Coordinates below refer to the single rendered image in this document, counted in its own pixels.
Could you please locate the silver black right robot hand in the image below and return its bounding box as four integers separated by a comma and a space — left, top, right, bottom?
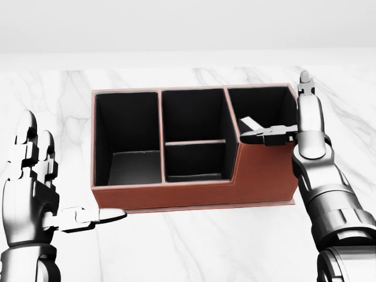
239, 70, 333, 161

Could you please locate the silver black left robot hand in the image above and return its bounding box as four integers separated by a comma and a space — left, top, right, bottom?
2, 109, 128, 248

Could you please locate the red-brown desk caddy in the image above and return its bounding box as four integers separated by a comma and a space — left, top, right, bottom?
90, 83, 300, 214

